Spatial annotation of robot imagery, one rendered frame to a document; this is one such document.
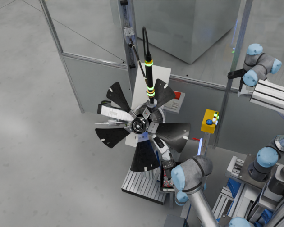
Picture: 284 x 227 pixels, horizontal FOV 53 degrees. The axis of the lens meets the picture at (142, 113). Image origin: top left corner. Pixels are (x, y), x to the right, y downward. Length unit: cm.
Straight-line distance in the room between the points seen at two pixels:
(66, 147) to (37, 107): 82
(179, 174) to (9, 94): 335
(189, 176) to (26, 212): 220
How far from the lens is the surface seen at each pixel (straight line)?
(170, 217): 172
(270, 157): 195
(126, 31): 222
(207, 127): 225
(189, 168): 151
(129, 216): 304
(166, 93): 197
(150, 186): 305
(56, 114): 391
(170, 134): 202
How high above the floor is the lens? 287
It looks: 52 degrees down
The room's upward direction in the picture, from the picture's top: 7 degrees counter-clockwise
